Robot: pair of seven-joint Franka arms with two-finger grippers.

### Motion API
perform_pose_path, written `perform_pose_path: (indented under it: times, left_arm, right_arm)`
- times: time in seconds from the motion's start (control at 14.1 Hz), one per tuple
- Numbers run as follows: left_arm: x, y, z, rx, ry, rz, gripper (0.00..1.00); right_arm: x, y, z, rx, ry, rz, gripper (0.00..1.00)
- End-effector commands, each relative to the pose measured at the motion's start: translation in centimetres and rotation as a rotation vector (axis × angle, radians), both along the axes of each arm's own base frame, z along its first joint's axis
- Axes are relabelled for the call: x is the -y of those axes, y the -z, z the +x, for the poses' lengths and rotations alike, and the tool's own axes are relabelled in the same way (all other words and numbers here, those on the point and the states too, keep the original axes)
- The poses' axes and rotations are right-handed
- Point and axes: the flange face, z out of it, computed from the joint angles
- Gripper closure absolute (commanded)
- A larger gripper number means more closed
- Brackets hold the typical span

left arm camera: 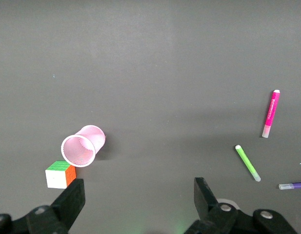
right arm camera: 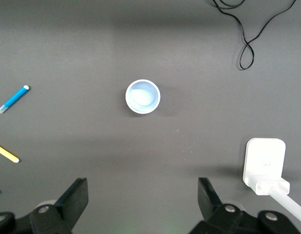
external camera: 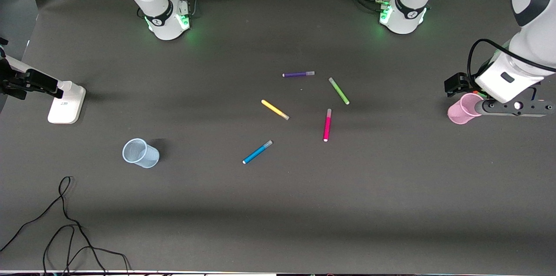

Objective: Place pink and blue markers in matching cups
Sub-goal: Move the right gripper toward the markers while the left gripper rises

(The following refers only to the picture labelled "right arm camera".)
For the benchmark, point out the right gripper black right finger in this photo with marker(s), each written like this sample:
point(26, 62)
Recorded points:
point(218, 214)

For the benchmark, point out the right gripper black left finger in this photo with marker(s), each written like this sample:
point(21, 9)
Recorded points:
point(67, 209)

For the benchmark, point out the blue marker pen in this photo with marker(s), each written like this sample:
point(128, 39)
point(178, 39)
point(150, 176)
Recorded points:
point(14, 97)

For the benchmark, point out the yellow marker pen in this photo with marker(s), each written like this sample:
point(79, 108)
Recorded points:
point(6, 153)

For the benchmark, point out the translucent blue plastic cup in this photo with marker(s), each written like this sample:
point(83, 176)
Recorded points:
point(143, 97)

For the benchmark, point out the white camera stand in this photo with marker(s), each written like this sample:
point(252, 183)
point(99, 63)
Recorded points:
point(265, 158)

